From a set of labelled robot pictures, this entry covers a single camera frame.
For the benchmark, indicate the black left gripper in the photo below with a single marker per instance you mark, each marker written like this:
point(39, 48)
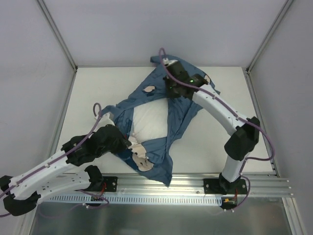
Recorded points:
point(121, 141)

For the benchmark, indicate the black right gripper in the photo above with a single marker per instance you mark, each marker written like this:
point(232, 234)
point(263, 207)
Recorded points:
point(172, 91)

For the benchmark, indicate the white pillow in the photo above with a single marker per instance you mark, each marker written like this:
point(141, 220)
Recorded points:
point(149, 121)

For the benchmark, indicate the blue patterned pillowcase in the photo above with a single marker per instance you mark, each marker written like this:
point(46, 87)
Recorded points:
point(151, 159)

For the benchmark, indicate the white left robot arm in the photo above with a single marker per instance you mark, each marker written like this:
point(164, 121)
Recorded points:
point(70, 168)

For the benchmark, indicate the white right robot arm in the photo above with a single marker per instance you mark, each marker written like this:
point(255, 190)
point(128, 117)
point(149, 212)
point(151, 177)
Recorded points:
point(243, 131)

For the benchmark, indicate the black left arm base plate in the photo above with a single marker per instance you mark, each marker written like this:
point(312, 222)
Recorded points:
point(107, 184)

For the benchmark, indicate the right aluminium frame post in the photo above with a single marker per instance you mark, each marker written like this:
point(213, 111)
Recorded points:
point(270, 33)

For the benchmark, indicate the aluminium frame post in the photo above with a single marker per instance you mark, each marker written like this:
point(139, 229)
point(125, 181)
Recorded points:
point(270, 33)
point(57, 34)

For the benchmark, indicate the white slotted cable duct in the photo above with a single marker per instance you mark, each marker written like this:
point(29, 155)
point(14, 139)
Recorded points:
point(139, 199)

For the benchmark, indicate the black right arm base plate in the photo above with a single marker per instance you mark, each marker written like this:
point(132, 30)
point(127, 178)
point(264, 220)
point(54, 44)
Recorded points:
point(223, 187)

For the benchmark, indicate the aluminium mounting rail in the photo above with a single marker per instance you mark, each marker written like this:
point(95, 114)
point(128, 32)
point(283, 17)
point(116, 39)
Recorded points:
point(181, 185)

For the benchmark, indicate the left aluminium frame post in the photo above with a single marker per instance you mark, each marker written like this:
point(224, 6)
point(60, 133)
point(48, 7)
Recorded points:
point(57, 34)

